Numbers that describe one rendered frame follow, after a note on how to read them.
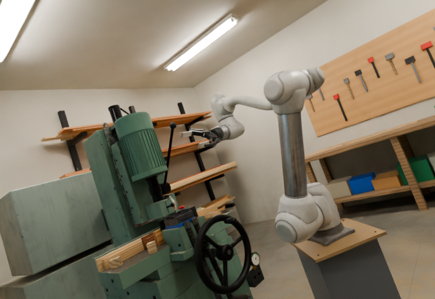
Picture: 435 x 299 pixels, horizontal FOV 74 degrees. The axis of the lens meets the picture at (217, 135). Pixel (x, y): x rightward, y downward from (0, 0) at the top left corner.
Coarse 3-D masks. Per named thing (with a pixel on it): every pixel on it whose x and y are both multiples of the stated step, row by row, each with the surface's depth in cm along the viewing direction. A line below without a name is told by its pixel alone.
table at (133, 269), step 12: (216, 228) 136; (216, 240) 122; (144, 252) 120; (156, 252) 113; (168, 252) 116; (180, 252) 112; (192, 252) 112; (132, 264) 107; (144, 264) 108; (156, 264) 111; (108, 276) 108; (120, 276) 101; (132, 276) 104; (144, 276) 107; (120, 288) 102
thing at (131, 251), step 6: (204, 210) 154; (210, 210) 157; (216, 210) 159; (198, 216) 150; (132, 246) 123; (138, 246) 125; (120, 252) 119; (126, 252) 120; (132, 252) 122; (138, 252) 124; (108, 258) 115; (126, 258) 120; (108, 264) 114
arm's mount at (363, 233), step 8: (344, 224) 153; (352, 224) 149; (360, 224) 146; (360, 232) 136; (368, 232) 132; (376, 232) 130; (384, 232) 128; (344, 240) 133; (352, 240) 130; (360, 240) 128; (368, 240) 127; (296, 248) 148; (304, 248) 141; (312, 248) 137; (320, 248) 134; (328, 248) 131; (336, 248) 128; (344, 248) 126; (352, 248) 126; (312, 256) 128; (320, 256) 126; (328, 256) 125
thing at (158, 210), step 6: (156, 204) 135; (162, 204) 134; (168, 204) 136; (150, 210) 139; (156, 210) 136; (162, 210) 133; (168, 210) 135; (174, 210) 137; (150, 216) 140; (156, 216) 136; (162, 216) 133
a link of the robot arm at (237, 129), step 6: (222, 120) 172; (228, 120) 170; (234, 120) 172; (228, 126) 168; (234, 126) 170; (240, 126) 174; (234, 132) 169; (240, 132) 173; (228, 138) 169; (234, 138) 174
